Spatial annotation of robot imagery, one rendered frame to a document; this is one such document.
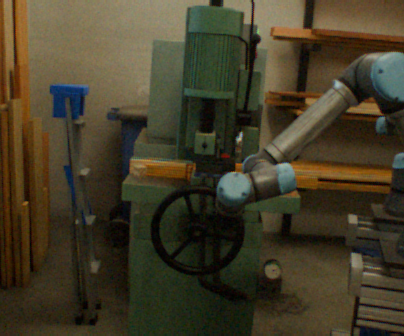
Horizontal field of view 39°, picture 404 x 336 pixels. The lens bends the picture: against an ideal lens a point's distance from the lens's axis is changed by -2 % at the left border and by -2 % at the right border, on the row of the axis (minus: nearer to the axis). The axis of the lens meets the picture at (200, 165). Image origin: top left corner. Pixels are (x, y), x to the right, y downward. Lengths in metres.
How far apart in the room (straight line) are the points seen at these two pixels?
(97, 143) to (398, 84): 3.32
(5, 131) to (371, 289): 2.09
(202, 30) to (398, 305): 1.06
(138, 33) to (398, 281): 3.12
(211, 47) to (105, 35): 2.53
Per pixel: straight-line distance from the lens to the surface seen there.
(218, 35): 1.95
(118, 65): 4.40
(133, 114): 3.78
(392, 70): 1.42
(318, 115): 1.52
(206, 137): 1.99
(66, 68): 4.46
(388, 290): 1.76
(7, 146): 3.17
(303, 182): 2.09
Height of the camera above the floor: 1.33
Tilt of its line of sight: 11 degrees down
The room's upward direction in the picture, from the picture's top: 5 degrees clockwise
